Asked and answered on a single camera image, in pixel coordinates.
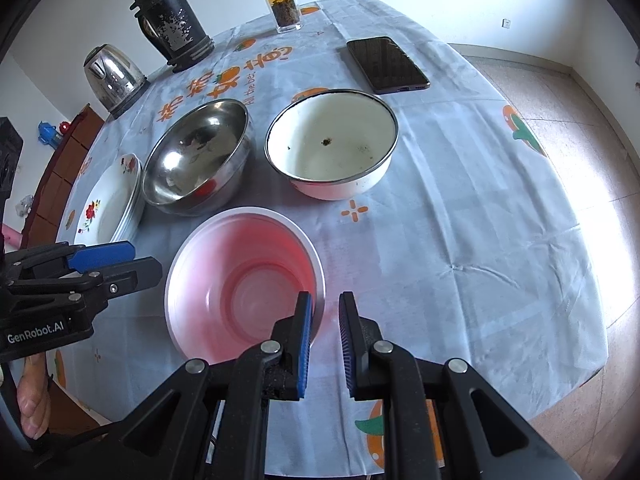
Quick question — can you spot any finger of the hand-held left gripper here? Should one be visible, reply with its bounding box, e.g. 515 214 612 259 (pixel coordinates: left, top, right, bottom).
6 241 137 281
10 257 163 313

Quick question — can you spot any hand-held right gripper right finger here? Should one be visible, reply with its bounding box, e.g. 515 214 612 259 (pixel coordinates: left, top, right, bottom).
338 291 568 480

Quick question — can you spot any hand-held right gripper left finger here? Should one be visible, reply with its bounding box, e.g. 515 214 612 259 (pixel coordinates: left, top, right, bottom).
75 290 314 480

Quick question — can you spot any pink flower rim plate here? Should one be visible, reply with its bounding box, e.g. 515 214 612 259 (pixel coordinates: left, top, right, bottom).
111 180 145 244

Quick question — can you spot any red flower white plate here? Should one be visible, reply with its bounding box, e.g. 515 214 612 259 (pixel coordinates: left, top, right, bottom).
74 152 145 247

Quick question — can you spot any red plastic bowl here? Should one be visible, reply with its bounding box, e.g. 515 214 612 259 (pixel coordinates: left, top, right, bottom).
165 206 327 367

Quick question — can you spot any stainless steel bowl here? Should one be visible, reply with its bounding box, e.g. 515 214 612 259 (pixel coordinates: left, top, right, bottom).
142 99 256 217

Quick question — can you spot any white enamel bowl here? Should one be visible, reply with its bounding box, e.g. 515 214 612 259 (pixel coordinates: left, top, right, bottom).
264 90 399 202

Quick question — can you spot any person's left hand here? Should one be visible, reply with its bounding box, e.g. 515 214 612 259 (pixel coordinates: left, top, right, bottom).
15 352 51 441

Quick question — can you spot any brown wooden sideboard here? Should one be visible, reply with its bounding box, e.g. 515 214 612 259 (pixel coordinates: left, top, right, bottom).
20 103 105 251

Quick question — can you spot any blue plastic bottle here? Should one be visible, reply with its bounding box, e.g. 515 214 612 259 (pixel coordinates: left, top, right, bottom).
37 121 63 148

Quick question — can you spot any stainless steel electric kettle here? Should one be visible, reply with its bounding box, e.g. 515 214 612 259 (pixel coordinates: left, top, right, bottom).
83 44 150 121

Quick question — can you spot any worn black thermos flask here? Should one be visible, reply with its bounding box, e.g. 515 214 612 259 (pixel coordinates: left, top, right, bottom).
129 0 216 75

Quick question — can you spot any black smartphone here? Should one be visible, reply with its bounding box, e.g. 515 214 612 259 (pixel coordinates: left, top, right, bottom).
346 36 432 95

